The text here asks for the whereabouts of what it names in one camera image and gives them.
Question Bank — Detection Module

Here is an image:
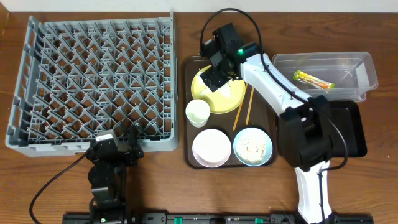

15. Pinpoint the clear plastic bin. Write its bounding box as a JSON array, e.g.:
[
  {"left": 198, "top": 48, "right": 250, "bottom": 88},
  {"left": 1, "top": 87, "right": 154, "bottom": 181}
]
[{"left": 272, "top": 52, "right": 379, "bottom": 102}]

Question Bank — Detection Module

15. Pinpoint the white pink bowl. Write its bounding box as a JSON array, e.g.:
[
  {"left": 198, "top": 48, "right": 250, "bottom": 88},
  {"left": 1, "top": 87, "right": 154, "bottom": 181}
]
[{"left": 192, "top": 129, "right": 232, "bottom": 168}]

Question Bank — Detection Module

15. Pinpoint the wooden chopstick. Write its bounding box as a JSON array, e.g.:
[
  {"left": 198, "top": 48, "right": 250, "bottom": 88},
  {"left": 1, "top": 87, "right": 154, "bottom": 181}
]
[
  {"left": 245, "top": 87, "right": 254, "bottom": 125},
  {"left": 232, "top": 83, "right": 248, "bottom": 131}
]

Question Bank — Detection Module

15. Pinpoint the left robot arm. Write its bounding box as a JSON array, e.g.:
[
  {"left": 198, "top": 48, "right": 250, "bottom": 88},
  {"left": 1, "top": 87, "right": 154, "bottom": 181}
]
[{"left": 86, "top": 126, "right": 144, "bottom": 223}]

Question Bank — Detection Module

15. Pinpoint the white paper napkin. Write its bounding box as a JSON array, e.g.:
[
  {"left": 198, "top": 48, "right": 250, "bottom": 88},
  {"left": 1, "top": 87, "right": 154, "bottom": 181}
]
[{"left": 191, "top": 75, "right": 244, "bottom": 98}]

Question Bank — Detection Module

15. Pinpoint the white paper cup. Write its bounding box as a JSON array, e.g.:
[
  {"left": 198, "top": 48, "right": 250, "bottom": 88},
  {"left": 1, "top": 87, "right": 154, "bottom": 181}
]
[{"left": 185, "top": 100, "right": 211, "bottom": 128}]

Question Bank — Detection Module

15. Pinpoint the black waste tray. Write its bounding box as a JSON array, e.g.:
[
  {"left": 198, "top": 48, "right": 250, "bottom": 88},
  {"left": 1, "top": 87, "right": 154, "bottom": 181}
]
[{"left": 330, "top": 101, "right": 368, "bottom": 158}]

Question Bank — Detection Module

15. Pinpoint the yellow plate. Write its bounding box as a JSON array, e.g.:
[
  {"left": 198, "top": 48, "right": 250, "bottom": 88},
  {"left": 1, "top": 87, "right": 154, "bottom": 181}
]
[{"left": 192, "top": 69, "right": 246, "bottom": 114}]

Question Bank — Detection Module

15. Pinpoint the grey plastic dish rack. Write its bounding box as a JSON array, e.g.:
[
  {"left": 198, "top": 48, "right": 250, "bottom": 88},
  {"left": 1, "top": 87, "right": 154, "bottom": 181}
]
[{"left": 5, "top": 16, "right": 178, "bottom": 157}]

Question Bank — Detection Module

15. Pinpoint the rice food waste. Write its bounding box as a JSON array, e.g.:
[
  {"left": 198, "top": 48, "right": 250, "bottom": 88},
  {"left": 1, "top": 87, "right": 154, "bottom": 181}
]
[{"left": 236, "top": 138, "right": 266, "bottom": 164}]

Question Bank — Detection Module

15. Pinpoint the green orange snack wrapper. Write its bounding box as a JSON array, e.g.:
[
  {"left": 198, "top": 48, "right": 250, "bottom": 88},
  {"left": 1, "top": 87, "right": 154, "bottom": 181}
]
[{"left": 292, "top": 70, "right": 335, "bottom": 90}]

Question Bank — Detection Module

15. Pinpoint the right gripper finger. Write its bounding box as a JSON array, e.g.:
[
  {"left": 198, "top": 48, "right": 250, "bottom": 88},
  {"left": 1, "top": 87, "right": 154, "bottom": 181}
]
[
  {"left": 200, "top": 65, "right": 220, "bottom": 86},
  {"left": 211, "top": 73, "right": 236, "bottom": 92}
]

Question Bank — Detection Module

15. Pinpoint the light blue bowl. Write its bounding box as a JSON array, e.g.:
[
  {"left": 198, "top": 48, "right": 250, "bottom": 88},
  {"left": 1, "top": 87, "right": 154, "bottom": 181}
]
[{"left": 233, "top": 128, "right": 273, "bottom": 167}]

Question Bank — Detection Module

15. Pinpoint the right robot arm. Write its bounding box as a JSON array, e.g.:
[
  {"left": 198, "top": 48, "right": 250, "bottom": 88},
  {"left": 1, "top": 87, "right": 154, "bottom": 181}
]
[{"left": 200, "top": 24, "right": 348, "bottom": 223}]

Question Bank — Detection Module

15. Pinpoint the brown serving tray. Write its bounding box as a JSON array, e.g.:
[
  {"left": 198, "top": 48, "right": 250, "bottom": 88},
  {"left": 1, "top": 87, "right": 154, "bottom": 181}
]
[{"left": 182, "top": 56, "right": 278, "bottom": 169}]

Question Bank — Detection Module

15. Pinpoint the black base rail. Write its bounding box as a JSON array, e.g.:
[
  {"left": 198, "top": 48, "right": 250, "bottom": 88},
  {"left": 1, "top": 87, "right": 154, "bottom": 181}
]
[{"left": 62, "top": 211, "right": 374, "bottom": 224}]

